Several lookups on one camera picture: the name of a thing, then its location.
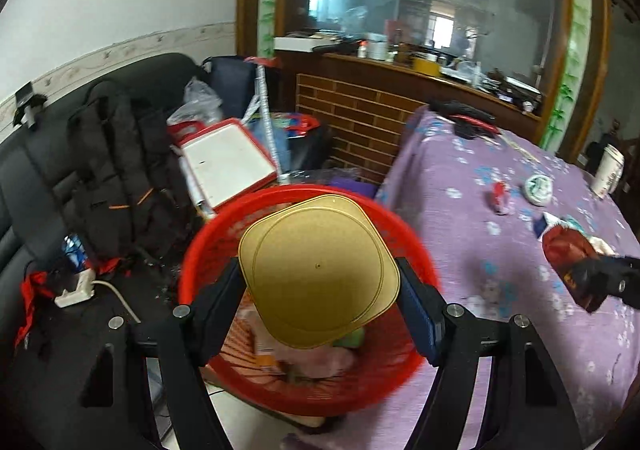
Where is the white cable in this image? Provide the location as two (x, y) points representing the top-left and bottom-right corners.
(91, 280), (142, 325)

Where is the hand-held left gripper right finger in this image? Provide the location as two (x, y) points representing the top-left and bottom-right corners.
(395, 257), (583, 450)

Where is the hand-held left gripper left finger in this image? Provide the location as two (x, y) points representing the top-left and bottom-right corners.
(60, 257), (247, 450)

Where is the white flat box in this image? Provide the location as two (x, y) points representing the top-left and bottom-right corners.
(273, 36), (321, 52)

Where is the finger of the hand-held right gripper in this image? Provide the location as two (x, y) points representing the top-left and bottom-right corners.
(572, 255), (640, 308)

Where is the red printed shopping bag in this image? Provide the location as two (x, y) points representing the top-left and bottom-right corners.
(272, 112), (319, 137)

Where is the red pink bag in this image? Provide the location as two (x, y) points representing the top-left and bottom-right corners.
(490, 181), (512, 215)

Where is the black leather sofa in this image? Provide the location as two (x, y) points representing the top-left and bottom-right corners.
(0, 52), (281, 450)

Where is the wooden stick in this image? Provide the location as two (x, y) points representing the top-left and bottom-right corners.
(500, 135), (542, 163)

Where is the blue packet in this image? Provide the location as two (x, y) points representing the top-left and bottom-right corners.
(62, 235), (89, 265)

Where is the red plastic basket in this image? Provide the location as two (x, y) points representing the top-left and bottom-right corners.
(179, 184), (441, 418)

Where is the red strap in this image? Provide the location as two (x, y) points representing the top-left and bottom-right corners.
(15, 270), (57, 351)

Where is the white sock bundle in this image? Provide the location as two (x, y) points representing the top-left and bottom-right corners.
(524, 175), (553, 205)

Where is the gold square lid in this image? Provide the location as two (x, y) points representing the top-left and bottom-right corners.
(238, 195), (401, 350)

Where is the white printed cup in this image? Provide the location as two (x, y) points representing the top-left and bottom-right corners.
(591, 145), (625, 199)

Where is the black backpack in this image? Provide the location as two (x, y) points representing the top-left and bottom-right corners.
(65, 80), (197, 261)

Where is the tissue pack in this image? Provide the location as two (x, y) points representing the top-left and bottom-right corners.
(544, 211), (588, 237)

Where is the black long tool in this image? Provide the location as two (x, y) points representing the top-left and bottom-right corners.
(430, 100), (496, 121)

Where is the red framed white tray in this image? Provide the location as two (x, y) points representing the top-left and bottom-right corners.
(172, 119), (278, 213)

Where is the red snack packet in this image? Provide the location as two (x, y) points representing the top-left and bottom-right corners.
(542, 225), (608, 313)

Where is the white power strip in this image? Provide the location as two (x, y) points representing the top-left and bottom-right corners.
(54, 270), (96, 308)

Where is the black clip mount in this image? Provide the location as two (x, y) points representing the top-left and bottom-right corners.
(14, 84), (47, 131)

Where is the clear plastic bag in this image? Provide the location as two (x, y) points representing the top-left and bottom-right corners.
(167, 78), (223, 127)

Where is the dark blue bag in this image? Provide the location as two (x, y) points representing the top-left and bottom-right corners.
(202, 56), (261, 121)

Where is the wooden framed glass partition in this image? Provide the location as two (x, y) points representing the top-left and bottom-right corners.
(239, 0), (613, 161)

